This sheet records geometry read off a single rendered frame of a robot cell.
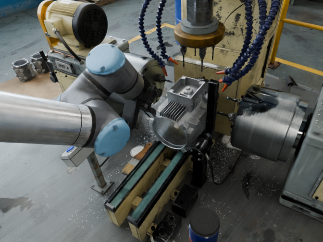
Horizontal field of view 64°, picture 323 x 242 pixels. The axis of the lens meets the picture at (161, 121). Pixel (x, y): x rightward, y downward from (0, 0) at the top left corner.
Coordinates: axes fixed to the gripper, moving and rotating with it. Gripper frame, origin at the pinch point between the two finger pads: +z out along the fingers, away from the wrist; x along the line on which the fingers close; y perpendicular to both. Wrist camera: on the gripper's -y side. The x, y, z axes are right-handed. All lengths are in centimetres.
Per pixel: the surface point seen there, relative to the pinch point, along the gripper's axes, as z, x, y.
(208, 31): -11.5, -11.3, 31.6
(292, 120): 3.4, -44.1, 15.6
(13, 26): 188, 448, 108
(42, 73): 123, 227, 29
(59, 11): -13, 58, 27
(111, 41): 7, 43, 30
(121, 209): 4.9, -3.1, -34.3
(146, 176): 12.1, -3.0, -20.6
